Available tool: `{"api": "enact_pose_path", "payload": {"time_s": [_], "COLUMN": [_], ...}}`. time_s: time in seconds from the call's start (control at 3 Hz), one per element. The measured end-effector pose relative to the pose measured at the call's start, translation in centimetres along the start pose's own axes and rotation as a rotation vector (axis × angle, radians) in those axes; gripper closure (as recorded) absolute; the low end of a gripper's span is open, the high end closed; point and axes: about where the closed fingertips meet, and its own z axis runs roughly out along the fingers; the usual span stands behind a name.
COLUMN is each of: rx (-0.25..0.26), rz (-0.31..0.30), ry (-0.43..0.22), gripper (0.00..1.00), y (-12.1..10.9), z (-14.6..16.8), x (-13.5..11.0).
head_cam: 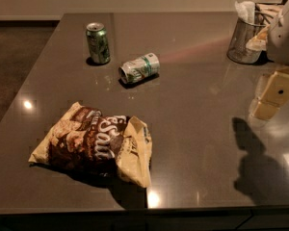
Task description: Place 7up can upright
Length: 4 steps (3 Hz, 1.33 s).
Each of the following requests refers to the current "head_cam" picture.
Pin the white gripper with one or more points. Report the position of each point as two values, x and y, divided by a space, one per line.
284 38

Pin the upright green soda can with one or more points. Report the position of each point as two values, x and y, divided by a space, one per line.
98 42

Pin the brown yellow snack bag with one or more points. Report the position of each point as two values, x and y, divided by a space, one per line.
84 140

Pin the white napkin in cup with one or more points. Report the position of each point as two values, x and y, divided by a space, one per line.
245 11

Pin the silver green 7up can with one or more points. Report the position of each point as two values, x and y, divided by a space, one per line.
139 69

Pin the metal mesh cup holder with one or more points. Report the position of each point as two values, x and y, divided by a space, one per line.
237 49

